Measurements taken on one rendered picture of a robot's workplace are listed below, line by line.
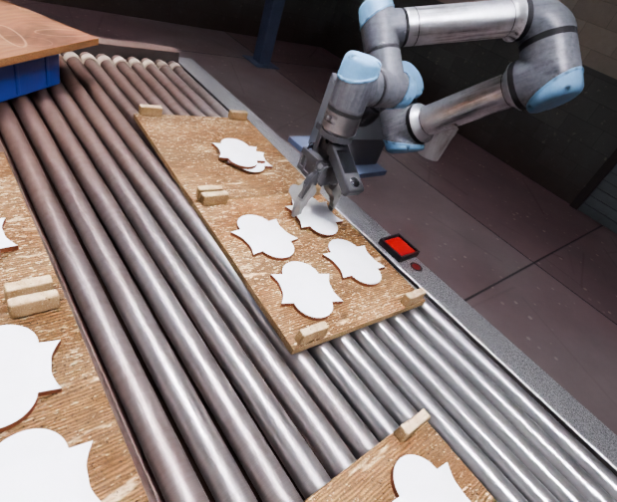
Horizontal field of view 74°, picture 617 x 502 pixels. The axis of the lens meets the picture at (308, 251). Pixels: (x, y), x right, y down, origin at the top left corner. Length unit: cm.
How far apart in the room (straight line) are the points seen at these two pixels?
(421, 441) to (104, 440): 43
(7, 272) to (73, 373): 21
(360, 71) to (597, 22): 486
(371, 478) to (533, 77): 88
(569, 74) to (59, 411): 109
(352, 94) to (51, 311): 63
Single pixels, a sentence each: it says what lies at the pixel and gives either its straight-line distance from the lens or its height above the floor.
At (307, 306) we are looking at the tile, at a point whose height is 94.
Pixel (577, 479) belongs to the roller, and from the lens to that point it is 88.
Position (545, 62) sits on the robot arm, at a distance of 110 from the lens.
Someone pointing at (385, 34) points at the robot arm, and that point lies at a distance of 96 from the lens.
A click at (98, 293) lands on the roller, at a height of 92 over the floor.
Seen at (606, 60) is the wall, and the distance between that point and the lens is 552.
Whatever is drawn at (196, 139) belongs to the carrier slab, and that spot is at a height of 94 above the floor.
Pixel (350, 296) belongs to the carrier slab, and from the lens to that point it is 82.
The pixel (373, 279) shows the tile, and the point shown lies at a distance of 87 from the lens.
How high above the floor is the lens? 145
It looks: 36 degrees down
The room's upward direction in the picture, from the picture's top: 22 degrees clockwise
